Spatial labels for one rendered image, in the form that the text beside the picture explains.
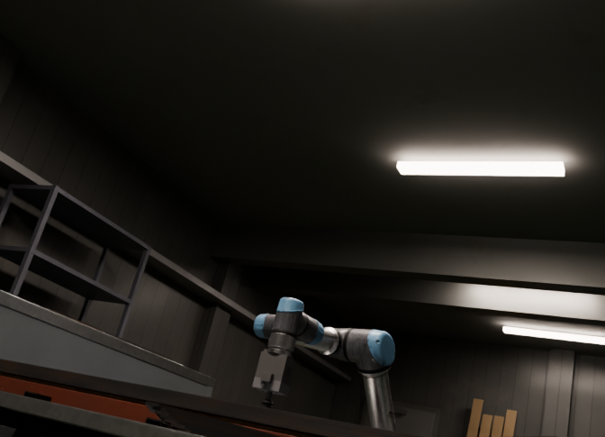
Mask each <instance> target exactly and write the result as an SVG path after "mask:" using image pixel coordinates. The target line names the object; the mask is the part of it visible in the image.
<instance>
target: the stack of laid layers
mask: <svg viewBox="0 0 605 437"><path fill-rule="evenodd" d="M0 372H3V373H7V374H12V375H16V376H21V377H26V378H34V379H38V380H43V381H48V382H52V383H57V384H61V385H66V386H71V387H79V388H83V389H88V390H93V391H97V392H102V393H106V394H111V395H116V396H123V397H128V398H132V399H137V400H141V401H148V402H152V403H157V404H161V405H168V406H173V407H177V408H182V409H186V410H191V411H196V412H200V413H205V414H213V415H218V416H222V417H227V418H231V419H236V420H241V421H245V422H250V423H258V424H263V425H267V426H272V427H276V428H281V429H286V430H290V431H295V432H303V433H308V434H312V435H317V436H321V437H420V436H416V435H410V434H406V433H401V432H392V431H386V430H382V429H376V428H372V427H367V426H362V425H357V424H352V423H342V422H338V421H332V420H328V419H323V418H318V417H313V416H308V415H303V414H294V413H289V412H284V411H279V410H274V409H269V408H264V407H259V406H254V405H245V404H240V403H235V402H230V401H225V400H220V399H215V398H210V397H205V396H196V395H191V394H186V393H181V392H176V391H171V390H166V389H161V388H156V387H147V386H143V385H137V384H132V383H127V382H122V381H117V380H112V379H107V378H99V377H93V376H88V375H83V374H78V373H73V372H68V371H64V370H58V369H49V368H44V367H39V366H34V365H30V364H24V363H20V362H14V361H10V360H0Z"/></svg>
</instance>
